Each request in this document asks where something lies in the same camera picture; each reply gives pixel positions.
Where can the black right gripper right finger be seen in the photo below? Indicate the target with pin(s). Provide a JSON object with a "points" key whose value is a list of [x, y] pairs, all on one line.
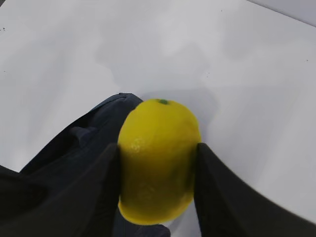
{"points": [[227, 207]]}

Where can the dark blue lunch bag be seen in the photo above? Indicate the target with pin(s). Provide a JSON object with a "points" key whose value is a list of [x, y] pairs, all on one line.
{"points": [[90, 135]]}

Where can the yellow lemon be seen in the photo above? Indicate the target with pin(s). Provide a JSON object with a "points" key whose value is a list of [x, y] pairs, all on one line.
{"points": [[158, 149]]}

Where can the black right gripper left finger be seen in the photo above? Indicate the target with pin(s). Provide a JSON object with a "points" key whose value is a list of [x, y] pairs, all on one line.
{"points": [[67, 198]]}

